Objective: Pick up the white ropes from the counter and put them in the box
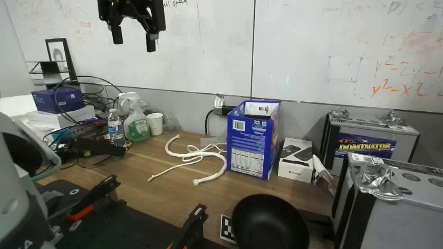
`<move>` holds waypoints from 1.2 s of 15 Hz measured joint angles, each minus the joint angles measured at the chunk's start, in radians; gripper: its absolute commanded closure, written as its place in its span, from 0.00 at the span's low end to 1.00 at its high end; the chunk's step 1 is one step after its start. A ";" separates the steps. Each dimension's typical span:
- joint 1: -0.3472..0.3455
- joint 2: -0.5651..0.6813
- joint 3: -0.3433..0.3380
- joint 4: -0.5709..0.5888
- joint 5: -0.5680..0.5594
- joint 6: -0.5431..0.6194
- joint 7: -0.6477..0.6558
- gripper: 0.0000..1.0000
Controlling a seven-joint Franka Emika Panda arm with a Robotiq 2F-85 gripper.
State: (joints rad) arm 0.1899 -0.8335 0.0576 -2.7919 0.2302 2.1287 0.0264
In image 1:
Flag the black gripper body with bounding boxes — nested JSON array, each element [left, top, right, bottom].
[[97, 0, 166, 33]]

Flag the blue cardboard box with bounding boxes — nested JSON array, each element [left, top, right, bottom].
[[227, 100, 281, 180]]

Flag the thick white rope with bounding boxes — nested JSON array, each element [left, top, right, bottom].
[[163, 133, 228, 187]]

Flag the blue box on stack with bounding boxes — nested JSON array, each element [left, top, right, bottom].
[[32, 87, 84, 113]]

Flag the small white product box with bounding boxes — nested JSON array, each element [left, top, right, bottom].
[[277, 137, 314, 184]]

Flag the white paper cup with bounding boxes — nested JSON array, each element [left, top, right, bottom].
[[146, 113, 163, 136]]

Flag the clear water bottle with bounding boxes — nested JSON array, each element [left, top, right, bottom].
[[108, 108, 124, 147]]

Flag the black clamp near pan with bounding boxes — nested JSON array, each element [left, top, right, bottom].
[[166, 203, 209, 249]]

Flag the white fiducial marker tag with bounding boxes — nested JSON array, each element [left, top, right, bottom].
[[218, 214, 235, 243]]

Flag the black frying pan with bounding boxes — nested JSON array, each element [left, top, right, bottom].
[[229, 192, 311, 249]]

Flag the grey battery with Dominator label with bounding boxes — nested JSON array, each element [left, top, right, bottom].
[[319, 111, 419, 176]]

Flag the black picture frame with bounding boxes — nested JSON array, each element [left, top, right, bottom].
[[45, 37, 77, 80]]

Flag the black clamp orange handle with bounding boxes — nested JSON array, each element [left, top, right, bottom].
[[66, 174, 120, 223]]

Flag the grey battery near camera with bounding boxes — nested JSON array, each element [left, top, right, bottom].
[[332, 152, 443, 249]]

